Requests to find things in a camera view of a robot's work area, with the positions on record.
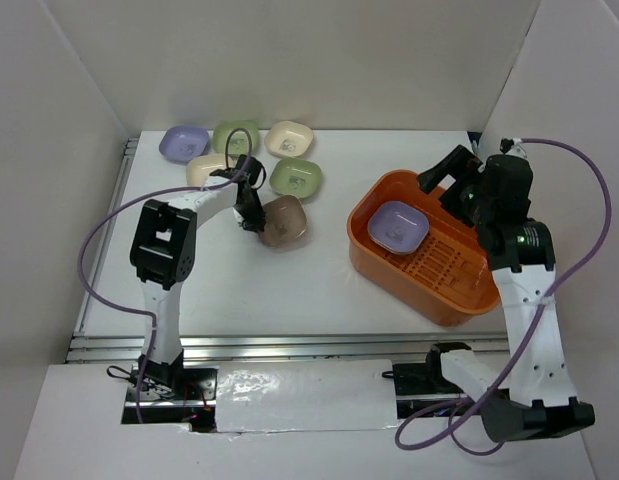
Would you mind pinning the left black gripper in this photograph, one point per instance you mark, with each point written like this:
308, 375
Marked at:
258, 217

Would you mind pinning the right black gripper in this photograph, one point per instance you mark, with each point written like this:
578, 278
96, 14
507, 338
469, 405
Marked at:
463, 165

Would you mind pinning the brown plate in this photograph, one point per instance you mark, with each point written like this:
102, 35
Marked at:
286, 221

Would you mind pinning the green plate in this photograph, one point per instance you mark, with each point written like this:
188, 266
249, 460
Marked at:
232, 134
297, 177

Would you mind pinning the cream plate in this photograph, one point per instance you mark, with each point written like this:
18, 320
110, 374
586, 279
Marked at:
288, 139
199, 169

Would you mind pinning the purple plate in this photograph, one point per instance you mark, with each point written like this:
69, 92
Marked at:
398, 228
183, 143

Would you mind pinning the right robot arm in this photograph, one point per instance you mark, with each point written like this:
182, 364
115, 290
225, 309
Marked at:
534, 397

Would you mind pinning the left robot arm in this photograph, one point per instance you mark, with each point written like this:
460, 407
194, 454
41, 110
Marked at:
163, 255

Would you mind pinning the orange plastic bin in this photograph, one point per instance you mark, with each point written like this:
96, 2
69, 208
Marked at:
447, 279

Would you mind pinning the green plate back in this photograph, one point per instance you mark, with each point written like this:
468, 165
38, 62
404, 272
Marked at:
232, 134

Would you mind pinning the white foil cover sheet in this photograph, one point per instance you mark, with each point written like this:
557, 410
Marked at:
304, 396

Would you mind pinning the aluminium rail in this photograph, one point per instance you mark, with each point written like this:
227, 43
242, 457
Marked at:
198, 350

